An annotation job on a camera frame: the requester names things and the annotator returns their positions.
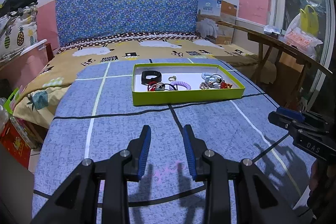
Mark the person's right hand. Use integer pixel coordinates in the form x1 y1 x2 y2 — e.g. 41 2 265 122
308 161 322 189

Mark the grey cabinet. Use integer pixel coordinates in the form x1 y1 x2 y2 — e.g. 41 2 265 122
0 143 34 224

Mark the tan sheep print bed sheet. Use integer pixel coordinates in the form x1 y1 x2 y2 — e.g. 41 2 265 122
13 32 260 132

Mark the red box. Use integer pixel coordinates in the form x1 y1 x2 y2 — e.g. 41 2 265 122
0 119 36 169

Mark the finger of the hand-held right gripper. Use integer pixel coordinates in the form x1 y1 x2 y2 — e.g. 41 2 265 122
277 107 304 121
268 112 296 128

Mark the black wristband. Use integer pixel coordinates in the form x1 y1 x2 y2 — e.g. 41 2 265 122
141 70 161 85

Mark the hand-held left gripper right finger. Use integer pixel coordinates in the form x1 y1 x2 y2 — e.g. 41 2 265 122
182 124 306 224

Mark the cardboard quilt box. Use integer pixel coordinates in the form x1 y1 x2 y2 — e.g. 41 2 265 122
196 0 240 45

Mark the white orange print plastic bag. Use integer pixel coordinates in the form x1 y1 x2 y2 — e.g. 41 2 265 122
285 13 323 56

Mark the green cardboard box tray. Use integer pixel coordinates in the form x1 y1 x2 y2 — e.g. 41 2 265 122
132 63 246 107

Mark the blue checked blanket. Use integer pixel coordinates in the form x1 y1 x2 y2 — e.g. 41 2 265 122
31 57 319 224

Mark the yellow plastic bag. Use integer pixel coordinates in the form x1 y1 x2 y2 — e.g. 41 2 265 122
300 5 319 35

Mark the pink storage cabinet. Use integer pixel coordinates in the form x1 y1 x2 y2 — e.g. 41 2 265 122
0 39 54 90

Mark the purple spiral hair tie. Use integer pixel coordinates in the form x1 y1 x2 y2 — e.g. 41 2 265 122
172 80 191 90

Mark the wooden table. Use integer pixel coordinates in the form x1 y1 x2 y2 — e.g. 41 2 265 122
218 21 332 109

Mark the green packet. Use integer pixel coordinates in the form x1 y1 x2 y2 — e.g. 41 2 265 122
4 88 21 115

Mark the red bead bracelet gold charm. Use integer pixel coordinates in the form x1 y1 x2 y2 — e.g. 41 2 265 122
148 81 166 92

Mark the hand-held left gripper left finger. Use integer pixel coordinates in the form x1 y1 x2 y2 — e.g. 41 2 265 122
30 125 152 224

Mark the blue floral headboard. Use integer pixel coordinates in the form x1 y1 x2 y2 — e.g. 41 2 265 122
55 0 216 47

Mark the pineapple print bag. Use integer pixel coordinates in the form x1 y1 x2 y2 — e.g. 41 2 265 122
0 5 38 62

